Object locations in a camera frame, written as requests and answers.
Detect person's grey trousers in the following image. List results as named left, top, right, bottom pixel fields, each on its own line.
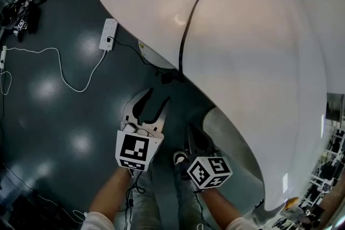
left=131, top=161, right=210, bottom=230

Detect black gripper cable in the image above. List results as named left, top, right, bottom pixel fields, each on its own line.
left=125, top=169, right=146, bottom=230
left=192, top=190, right=216, bottom=230

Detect person's right forearm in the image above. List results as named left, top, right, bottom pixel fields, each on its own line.
left=201, top=187, right=243, bottom=224

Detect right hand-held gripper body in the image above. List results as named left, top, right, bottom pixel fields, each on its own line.
left=186, top=153, right=233, bottom=190

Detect black lamp power cable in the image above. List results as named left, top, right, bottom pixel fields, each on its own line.
left=106, top=0, right=208, bottom=86

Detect person's right shoe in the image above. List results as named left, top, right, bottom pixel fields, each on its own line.
left=172, top=150, right=190, bottom=168

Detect white power cable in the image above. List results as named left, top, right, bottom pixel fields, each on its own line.
left=0, top=69, right=13, bottom=95
left=5, top=47, right=107, bottom=93

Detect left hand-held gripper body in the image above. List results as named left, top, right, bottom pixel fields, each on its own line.
left=115, top=122, right=164, bottom=172

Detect person's left forearm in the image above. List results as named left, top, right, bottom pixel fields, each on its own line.
left=87, top=166, right=134, bottom=220

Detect black equipment backpack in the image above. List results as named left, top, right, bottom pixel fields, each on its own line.
left=0, top=0, right=44, bottom=43

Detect white cylindrical table pedestal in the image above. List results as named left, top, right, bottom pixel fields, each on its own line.
left=137, top=39, right=178, bottom=70
left=202, top=106, right=243, bottom=149

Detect white metal shelf rack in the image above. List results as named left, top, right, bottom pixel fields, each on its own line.
left=307, top=128, right=345, bottom=213

